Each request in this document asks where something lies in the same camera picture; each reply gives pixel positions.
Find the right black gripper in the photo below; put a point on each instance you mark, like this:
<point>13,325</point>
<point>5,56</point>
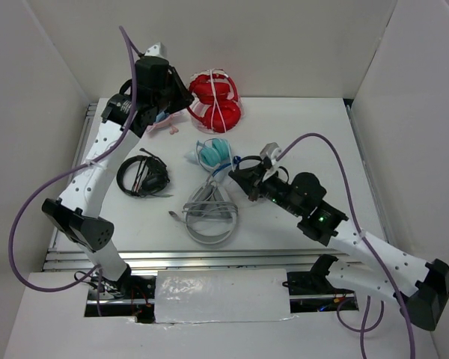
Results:
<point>253,188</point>

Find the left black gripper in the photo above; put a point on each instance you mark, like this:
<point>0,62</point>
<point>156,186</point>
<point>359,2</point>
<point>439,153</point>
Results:
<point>183,96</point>

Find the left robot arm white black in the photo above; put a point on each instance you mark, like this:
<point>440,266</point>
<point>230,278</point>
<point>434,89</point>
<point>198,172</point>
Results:
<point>76,212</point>

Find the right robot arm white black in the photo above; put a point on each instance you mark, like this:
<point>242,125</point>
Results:
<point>423,285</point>

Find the black on-ear headphones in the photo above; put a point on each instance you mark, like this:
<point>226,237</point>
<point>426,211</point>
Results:
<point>250,165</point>

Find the blue pink cat-ear headphones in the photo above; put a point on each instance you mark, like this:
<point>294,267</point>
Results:
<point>165,121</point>

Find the teal white cat-ear headphones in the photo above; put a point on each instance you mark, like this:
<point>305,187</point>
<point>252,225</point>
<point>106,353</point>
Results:
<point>213,155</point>

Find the black headset with microphone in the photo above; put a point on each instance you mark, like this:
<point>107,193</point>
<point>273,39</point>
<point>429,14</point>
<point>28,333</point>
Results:
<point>150,179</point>

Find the white taped cover panel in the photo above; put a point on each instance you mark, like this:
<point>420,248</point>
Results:
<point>230,295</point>

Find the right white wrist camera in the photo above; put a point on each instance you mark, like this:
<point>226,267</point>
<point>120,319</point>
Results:
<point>269,158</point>

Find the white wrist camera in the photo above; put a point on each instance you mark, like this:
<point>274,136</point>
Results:
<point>156,50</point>
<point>269,158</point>

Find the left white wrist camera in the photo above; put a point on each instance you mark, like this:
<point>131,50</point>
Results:
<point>156,50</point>

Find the grey headphones with cable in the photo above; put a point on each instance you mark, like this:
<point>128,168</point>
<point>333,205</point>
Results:
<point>209,215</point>

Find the aluminium rail frame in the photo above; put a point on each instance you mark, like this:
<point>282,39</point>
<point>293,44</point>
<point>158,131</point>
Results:
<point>321,139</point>

